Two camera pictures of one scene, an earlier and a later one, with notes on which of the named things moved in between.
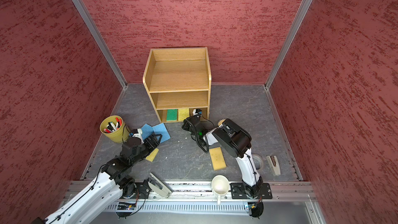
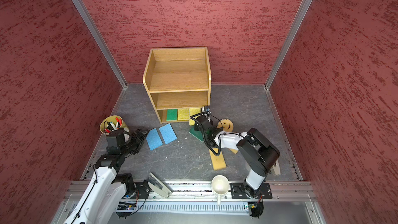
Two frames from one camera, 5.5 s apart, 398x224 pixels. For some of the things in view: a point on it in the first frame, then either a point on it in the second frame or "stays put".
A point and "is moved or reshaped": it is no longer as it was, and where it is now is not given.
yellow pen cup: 114,127 stays put
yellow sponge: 183,113 stays put
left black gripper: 153,144 to 139,140
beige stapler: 274,164 stays put
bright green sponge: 171,114 stays put
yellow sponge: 151,156 is moved or reshaped
